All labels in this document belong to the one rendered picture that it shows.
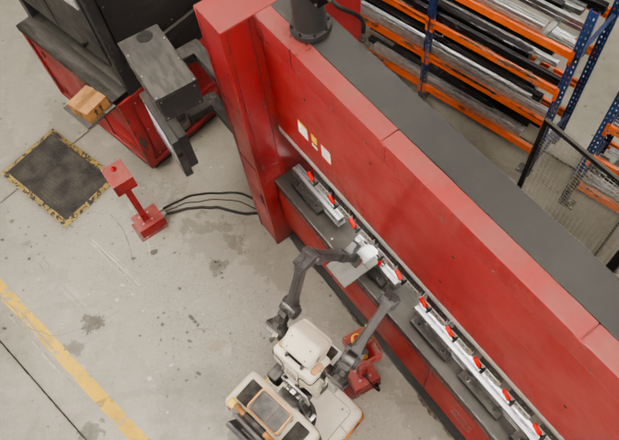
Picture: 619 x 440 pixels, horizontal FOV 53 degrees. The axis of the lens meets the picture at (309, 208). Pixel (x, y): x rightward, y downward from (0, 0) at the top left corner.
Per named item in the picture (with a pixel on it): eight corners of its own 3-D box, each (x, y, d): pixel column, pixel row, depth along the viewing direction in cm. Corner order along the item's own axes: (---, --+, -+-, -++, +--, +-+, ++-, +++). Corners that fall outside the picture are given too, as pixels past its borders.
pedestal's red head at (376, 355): (343, 342, 385) (342, 334, 370) (365, 330, 388) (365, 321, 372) (358, 371, 376) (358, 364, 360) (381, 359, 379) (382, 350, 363)
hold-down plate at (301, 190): (290, 185, 418) (290, 182, 416) (297, 180, 419) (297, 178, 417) (317, 215, 405) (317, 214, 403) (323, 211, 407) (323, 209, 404)
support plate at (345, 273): (325, 266, 375) (325, 265, 374) (360, 241, 381) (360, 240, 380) (344, 288, 367) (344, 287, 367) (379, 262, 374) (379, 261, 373)
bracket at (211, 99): (184, 115, 420) (181, 109, 414) (215, 97, 426) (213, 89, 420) (216, 153, 403) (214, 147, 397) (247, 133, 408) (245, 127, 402)
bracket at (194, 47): (164, 65, 377) (161, 57, 371) (198, 45, 383) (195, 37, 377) (198, 106, 360) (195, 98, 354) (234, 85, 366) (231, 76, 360)
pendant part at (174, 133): (155, 129, 403) (137, 93, 372) (171, 120, 406) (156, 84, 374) (186, 178, 383) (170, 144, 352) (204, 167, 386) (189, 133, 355)
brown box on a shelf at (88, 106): (63, 109, 451) (55, 98, 441) (91, 86, 460) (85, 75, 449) (88, 130, 440) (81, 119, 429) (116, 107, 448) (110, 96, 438)
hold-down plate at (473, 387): (456, 376, 349) (457, 375, 347) (463, 370, 351) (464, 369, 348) (495, 421, 336) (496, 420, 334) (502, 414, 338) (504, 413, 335)
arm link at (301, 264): (290, 254, 311) (305, 267, 307) (309, 243, 319) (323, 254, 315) (277, 310, 340) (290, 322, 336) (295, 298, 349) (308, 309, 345)
